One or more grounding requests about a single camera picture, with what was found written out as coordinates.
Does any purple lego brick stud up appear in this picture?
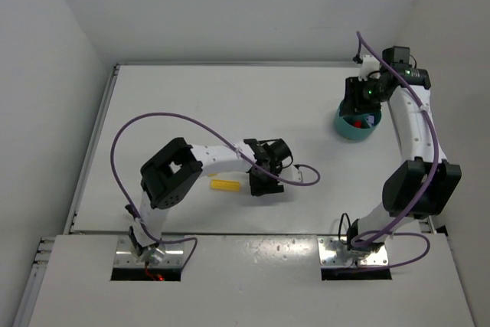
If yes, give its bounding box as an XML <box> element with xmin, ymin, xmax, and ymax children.
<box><xmin>365</xmin><ymin>115</ymin><xmax>377</xmax><ymax>128</ymax></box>

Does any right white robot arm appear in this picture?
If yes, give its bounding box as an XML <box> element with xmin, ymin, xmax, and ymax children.
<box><xmin>339</xmin><ymin>46</ymin><xmax>462</xmax><ymax>253</ymax></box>

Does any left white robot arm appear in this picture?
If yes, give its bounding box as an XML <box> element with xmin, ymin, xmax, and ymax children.
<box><xmin>129</xmin><ymin>138</ymin><xmax>292</xmax><ymax>258</ymax></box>

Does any teal round divided container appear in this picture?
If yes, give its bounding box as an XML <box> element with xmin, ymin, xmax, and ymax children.
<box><xmin>333</xmin><ymin>101</ymin><xmax>382</xmax><ymax>142</ymax></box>

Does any yellow long lego plate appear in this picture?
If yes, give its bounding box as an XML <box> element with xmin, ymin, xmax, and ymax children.
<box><xmin>210</xmin><ymin>179</ymin><xmax>240</xmax><ymax>192</ymax></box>

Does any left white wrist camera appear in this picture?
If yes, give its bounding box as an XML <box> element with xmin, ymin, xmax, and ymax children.
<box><xmin>282</xmin><ymin>165</ymin><xmax>303</xmax><ymax>186</ymax></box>

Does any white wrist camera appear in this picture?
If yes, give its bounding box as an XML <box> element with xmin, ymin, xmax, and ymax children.
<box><xmin>282</xmin><ymin>165</ymin><xmax>303</xmax><ymax>186</ymax></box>
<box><xmin>358</xmin><ymin>54</ymin><xmax>380</xmax><ymax>80</ymax></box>

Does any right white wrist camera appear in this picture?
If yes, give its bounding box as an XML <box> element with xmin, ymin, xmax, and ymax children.
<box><xmin>358</xmin><ymin>54</ymin><xmax>380</xmax><ymax>80</ymax></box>

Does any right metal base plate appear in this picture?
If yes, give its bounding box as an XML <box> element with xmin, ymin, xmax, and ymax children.
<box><xmin>317</xmin><ymin>235</ymin><xmax>389</xmax><ymax>269</ymax></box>

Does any metal base plate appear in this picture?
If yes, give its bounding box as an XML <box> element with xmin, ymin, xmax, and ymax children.
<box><xmin>113</xmin><ymin>236</ymin><xmax>184</xmax><ymax>269</ymax></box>
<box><xmin>317</xmin><ymin>235</ymin><xmax>389</xmax><ymax>269</ymax></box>

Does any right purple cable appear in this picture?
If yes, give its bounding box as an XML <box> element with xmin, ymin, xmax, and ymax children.
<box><xmin>350</xmin><ymin>31</ymin><xmax>432</xmax><ymax>271</ymax></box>

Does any purple cable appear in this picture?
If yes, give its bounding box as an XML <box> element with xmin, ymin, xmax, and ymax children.
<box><xmin>109</xmin><ymin>112</ymin><xmax>322</xmax><ymax>270</ymax></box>
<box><xmin>350</xmin><ymin>31</ymin><xmax>432</xmax><ymax>271</ymax></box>

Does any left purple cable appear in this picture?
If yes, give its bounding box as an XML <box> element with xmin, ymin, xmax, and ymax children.
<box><xmin>109</xmin><ymin>112</ymin><xmax>322</xmax><ymax>270</ymax></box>

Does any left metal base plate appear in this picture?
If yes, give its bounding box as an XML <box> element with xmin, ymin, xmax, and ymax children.
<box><xmin>113</xmin><ymin>236</ymin><xmax>184</xmax><ymax>269</ymax></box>

